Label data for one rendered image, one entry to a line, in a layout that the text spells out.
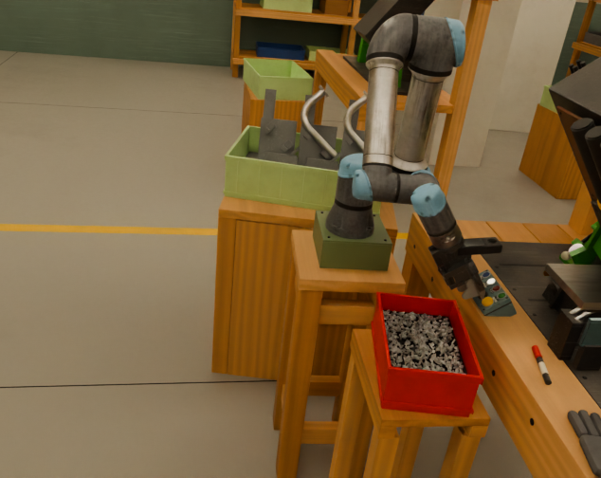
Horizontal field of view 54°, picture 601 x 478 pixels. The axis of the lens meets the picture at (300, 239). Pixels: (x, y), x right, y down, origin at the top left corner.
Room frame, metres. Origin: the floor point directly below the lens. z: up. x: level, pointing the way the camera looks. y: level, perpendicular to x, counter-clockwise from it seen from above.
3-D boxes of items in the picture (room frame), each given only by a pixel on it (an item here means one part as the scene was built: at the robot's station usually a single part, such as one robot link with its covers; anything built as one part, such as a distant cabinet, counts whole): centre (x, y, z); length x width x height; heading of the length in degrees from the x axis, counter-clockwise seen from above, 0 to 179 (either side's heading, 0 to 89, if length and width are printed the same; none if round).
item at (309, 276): (1.66, -0.15, 0.83); 0.32 x 0.32 x 0.04; 8
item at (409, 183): (1.40, -0.28, 1.20); 0.11 x 0.11 x 0.08; 4
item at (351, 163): (1.66, -0.15, 1.11); 0.13 x 0.12 x 0.14; 94
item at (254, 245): (2.27, -0.02, 0.39); 0.68 x 0.52 x 0.79; 90
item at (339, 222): (1.66, -0.15, 0.99); 0.15 x 0.15 x 0.10
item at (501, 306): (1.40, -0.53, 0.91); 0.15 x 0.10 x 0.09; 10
